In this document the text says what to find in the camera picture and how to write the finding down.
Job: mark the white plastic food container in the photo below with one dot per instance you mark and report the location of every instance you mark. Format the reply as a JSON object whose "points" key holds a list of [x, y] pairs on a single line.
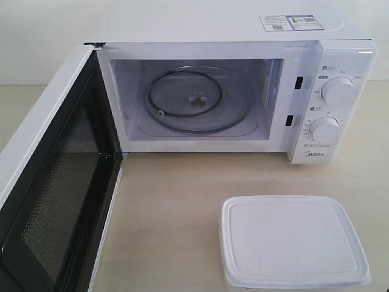
{"points": [[290, 243]]}

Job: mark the white microwave door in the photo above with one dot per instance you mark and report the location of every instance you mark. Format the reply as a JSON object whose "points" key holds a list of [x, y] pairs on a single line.
{"points": [[59, 176]]}

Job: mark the white microwave oven body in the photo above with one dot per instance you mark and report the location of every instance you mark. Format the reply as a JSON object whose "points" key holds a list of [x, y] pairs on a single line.
{"points": [[286, 71]]}

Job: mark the glass turntable plate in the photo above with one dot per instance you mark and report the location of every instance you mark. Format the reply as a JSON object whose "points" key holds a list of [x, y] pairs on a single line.
{"points": [[198, 100]]}

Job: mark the white lower timer knob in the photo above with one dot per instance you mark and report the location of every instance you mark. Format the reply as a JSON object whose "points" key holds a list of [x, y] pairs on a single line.
{"points": [[325, 129]]}

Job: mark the white blue warning label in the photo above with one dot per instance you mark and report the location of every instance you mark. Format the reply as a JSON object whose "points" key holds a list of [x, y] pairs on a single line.
{"points": [[282, 23]]}

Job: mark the white upper power knob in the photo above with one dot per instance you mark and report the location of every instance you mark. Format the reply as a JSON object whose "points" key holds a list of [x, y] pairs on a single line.
{"points": [[338, 90]]}

